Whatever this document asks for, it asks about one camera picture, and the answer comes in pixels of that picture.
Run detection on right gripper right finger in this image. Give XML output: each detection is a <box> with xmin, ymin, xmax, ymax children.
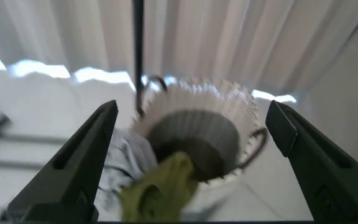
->
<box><xmin>265</xmin><ymin>100</ymin><xmax>358</xmax><ymax>222</ymax></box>

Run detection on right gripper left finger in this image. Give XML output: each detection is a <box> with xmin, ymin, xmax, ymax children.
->
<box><xmin>1</xmin><ymin>99</ymin><xmax>119</xmax><ymax>222</ymax></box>

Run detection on green printed garment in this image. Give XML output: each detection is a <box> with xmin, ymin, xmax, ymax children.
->
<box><xmin>118</xmin><ymin>151</ymin><xmax>199</xmax><ymax>222</ymax></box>

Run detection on white laundry basket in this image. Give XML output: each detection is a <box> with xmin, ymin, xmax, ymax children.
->
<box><xmin>131</xmin><ymin>76</ymin><xmax>269</xmax><ymax>188</ymax></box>

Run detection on black clothes rack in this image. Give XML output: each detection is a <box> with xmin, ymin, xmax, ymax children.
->
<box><xmin>0</xmin><ymin>0</ymin><xmax>146</xmax><ymax>171</ymax></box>

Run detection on pale grey shorts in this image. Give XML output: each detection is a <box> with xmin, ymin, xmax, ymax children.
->
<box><xmin>93</xmin><ymin>128</ymin><xmax>158</xmax><ymax>222</ymax></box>

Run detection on white curtain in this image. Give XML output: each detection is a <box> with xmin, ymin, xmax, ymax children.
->
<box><xmin>0</xmin><ymin>0</ymin><xmax>358</xmax><ymax>105</ymax></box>

